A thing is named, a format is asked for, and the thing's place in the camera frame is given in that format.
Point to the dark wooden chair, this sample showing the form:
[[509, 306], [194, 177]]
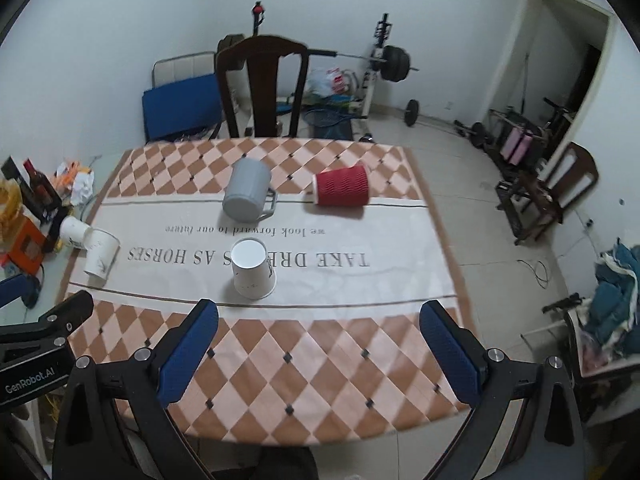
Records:
[[265, 85], [585, 160]]

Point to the crumpled white plastic bag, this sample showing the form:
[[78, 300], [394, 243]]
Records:
[[82, 187]]

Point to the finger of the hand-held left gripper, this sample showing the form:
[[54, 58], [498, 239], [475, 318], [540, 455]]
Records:
[[15, 290], [60, 317]]

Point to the exercise machine with pink pads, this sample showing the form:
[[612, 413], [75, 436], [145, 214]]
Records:
[[517, 145]]

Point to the yellow oil bottle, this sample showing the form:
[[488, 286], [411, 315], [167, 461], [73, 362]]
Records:
[[10, 215]]

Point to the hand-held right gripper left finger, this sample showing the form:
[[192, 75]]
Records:
[[190, 355]]

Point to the blue padded folding chair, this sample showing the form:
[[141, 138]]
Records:
[[175, 105]]

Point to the white paper cup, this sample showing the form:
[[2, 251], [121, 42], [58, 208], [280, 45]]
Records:
[[252, 275], [100, 255], [74, 230]]

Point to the black box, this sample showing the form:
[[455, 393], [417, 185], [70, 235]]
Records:
[[12, 170]]

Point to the black barbell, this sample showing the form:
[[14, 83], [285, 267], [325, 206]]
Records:
[[395, 62]]

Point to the dark bottle with red cap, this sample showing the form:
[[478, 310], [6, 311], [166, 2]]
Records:
[[40, 187]]

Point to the red ribbed paper cup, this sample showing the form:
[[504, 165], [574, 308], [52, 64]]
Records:
[[345, 187]]

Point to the white red plastic bag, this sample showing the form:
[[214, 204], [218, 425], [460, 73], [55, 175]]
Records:
[[325, 80]]

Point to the checked printed tablecloth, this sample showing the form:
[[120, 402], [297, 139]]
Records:
[[350, 360]]

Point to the pile of clothes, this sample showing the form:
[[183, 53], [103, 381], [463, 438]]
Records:
[[612, 300]]

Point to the barbell rack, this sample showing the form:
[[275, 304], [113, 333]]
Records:
[[370, 90]]

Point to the orange box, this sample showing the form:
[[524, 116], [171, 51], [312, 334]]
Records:
[[27, 250]]

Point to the grey plastic mug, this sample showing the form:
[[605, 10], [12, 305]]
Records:
[[247, 185]]

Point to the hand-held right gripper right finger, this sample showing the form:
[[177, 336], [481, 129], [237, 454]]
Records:
[[450, 355]]

